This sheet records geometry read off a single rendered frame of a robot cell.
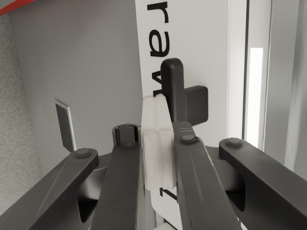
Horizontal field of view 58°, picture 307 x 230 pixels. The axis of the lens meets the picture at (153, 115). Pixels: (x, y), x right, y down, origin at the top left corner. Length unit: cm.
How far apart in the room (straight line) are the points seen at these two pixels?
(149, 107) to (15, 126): 96
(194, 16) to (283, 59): 7
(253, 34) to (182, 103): 7
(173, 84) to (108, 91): 22
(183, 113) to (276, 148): 7
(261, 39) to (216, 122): 6
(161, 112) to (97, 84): 28
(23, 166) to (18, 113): 20
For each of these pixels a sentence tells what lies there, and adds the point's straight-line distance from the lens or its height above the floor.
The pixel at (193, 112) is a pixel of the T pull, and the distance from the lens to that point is 20.
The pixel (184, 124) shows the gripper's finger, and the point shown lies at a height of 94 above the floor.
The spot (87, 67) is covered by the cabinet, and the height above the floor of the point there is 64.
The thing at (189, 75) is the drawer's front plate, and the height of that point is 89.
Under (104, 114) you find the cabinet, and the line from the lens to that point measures 42.
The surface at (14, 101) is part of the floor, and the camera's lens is 108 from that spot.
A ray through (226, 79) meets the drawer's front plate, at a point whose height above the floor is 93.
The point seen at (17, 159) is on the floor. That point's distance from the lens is 114.
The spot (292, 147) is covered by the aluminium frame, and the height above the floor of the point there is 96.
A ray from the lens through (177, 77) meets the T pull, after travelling 18.
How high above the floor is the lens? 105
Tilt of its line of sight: 52 degrees down
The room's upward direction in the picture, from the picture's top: 110 degrees clockwise
